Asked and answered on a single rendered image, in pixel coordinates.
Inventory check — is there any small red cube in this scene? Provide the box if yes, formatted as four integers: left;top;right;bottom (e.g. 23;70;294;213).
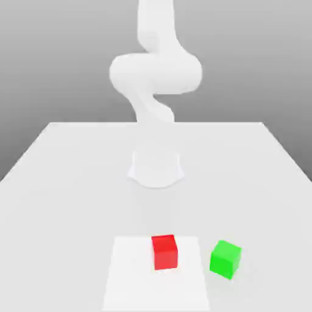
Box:
151;234;179;271

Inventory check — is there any small green cube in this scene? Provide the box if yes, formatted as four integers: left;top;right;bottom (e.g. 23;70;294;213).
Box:
209;239;243;280

